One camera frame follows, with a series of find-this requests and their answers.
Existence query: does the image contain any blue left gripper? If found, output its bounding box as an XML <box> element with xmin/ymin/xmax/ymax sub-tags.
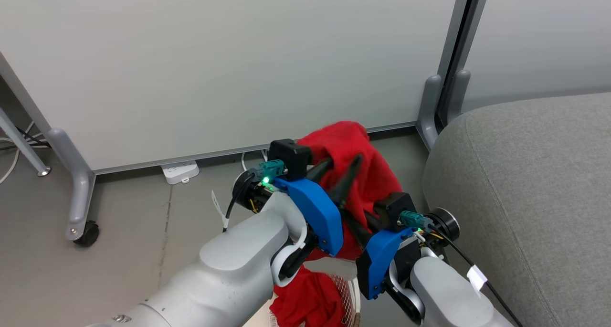
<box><xmin>274</xmin><ymin>155</ymin><xmax>363</xmax><ymax>257</ymax></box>

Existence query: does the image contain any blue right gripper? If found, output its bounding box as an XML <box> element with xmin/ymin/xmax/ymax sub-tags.
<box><xmin>340</xmin><ymin>207</ymin><xmax>417</xmax><ymax>300</ymax></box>

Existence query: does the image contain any red clothing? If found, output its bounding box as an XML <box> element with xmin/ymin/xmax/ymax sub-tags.
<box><xmin>269</xmin><ymin>120</ymin><xmax>404</xmax><ymax>327</ymax></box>

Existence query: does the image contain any white mesh laundry basket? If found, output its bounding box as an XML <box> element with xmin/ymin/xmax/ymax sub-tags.
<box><xmin>266</xmin><ymin>260</ymin><xmax>362</xmax><ymax>327</ymax></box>

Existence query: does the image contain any grey partition foot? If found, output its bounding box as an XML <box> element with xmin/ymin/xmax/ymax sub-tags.
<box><xmin>446</xmin><ymin>69</ymin><xmax>472</xmax><ymax>126</ymax></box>
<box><xmin>416</xmin><ymin>74</ymin><xmax>443</xmax><ymax>151</ymax></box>

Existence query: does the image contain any white power strip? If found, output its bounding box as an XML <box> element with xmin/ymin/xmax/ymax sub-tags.
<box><xmin>161</xmin><ymin>160</ymin><xmax>200</xmax><ymax>185</ymax></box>

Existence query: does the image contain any large white partition panel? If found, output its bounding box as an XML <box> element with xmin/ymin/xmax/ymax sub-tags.
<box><xmin>0</xmin><ymin>0</ymin><xmax>463</xmax><ymax>176</ymax></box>

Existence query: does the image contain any grey fabric sofa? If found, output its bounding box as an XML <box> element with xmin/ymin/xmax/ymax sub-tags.
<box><xmin>422</xmin><ymin>92</ymin><xmax>611</xmax><ymax>327</ymax></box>

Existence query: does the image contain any black caster wheel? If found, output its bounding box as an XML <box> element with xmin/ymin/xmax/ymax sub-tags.
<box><xmin>73</xmin><ymin>220</ymin><xmax>100</xmax><ymax>247</ymax></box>

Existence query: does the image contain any narrow white partition panel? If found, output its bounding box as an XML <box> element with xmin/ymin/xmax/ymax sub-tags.
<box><xmin>459</xmin><ymin>0</ymin><xmax>611</xmax><ymax>114</ymax></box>

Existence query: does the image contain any grey partition leg with caster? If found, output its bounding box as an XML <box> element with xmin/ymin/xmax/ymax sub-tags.
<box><xmin>46</xmin><ymin>128</ymin><xmax>97</xmax><ymax>242</ymax></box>

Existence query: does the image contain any grey metal table leg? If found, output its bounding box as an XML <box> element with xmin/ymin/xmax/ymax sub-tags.
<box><xmin>0</xmin><ymin>106</ymin><xmax>52</xmax><ymax>177</ymax></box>

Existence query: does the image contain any white power strip cable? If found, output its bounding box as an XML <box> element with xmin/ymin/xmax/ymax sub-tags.
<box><xmin>240</xmin><ymin>148</ymin><xmax>269</xmax><ymax>173</ymax></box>

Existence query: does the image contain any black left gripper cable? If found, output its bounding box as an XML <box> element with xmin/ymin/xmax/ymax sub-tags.
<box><xmin>222</xmin><ymin>159</ymin><xmax>288</xmax><ymax>233</ymax></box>

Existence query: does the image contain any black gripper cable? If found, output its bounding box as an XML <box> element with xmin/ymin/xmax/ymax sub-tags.
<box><xmin>222</xmin><ymin>159</ymin><xmax>288</xmax><ymax>233</ymax></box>
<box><xmin>399</xmin><ymin>211</ymin><xmax>526</xmax><ymax>327</ymax></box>

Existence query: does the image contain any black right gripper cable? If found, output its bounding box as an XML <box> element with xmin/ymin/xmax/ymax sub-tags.
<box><xmin>399</xmin><ymin>211</ymin><xmax>526</xmax><ymax>327</ymax></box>

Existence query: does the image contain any black floor cable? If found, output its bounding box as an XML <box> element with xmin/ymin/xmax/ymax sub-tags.
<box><xmin>0</xmin><ymin>126</ymin><xmax>51</xmax><ymax>151</ymax></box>

